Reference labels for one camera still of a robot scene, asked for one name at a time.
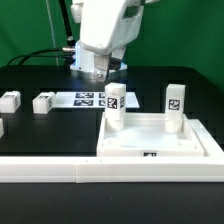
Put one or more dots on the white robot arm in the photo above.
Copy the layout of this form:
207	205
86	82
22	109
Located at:
84	62

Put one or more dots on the white part at left edge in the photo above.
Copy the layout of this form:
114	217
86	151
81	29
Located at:
1	128

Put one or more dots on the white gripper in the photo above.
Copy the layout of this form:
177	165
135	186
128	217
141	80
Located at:
107	26

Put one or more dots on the white marker sheet with tags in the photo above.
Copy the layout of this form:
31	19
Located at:
79	100

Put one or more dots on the white L-shaped obstacle fence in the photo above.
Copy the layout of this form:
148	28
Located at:
119	169

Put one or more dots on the white square table top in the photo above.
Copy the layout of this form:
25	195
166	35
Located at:
144	134

